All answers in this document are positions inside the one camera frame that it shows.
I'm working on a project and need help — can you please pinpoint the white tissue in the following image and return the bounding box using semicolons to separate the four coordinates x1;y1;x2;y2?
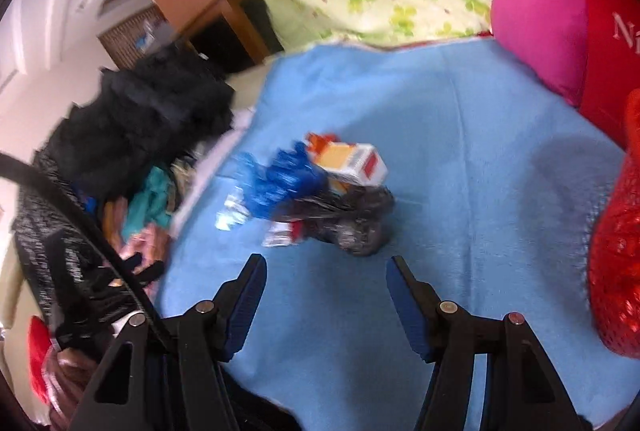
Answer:
215;192;250;232

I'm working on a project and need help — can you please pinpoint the pink pillow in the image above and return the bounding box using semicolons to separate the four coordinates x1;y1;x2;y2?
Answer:
490;0;587;107

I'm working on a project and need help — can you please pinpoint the black cable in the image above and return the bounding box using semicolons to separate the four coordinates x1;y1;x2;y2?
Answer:
0;152;174;347

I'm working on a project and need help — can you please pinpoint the teal cloth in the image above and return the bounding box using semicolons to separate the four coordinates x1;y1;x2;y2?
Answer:
120;166;176;241

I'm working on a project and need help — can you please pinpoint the blue bed blanket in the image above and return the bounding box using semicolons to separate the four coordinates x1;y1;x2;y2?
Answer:
157;40;639;430

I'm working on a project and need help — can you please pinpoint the left hand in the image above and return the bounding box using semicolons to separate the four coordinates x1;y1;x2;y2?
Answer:
42;347;98;430

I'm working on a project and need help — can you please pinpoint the orange white wrapper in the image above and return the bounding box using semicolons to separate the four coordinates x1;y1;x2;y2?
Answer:
306;133;340;154

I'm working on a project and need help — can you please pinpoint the blue plastic bag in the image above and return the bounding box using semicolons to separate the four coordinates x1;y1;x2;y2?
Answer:
238;140;328;219

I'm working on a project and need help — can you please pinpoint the long white medicine box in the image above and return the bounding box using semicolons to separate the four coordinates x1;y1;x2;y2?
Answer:
262;221;304;248

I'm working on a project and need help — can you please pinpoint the black white dotted garment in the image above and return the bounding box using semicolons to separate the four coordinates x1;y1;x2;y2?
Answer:
12;150;126;337

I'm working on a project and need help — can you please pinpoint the red Nilrich shopping bag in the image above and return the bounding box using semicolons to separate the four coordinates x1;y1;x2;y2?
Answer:
579;0;639;147

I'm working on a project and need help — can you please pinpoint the pink orange striped cloth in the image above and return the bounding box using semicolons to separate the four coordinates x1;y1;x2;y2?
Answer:
102;198;170;273

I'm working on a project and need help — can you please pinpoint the red plastic mesh basket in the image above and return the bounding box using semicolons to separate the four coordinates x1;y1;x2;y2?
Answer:
587;90;639;359

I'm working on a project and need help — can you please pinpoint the black plastic bag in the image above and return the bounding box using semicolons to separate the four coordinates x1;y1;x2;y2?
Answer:
271;186;395;257

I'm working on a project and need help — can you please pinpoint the orange white carton box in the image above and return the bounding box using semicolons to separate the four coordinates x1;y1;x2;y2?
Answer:
314;142;388;187

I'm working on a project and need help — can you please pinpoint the black fuzzy garment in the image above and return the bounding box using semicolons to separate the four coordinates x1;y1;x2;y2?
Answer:
46;44;234;200

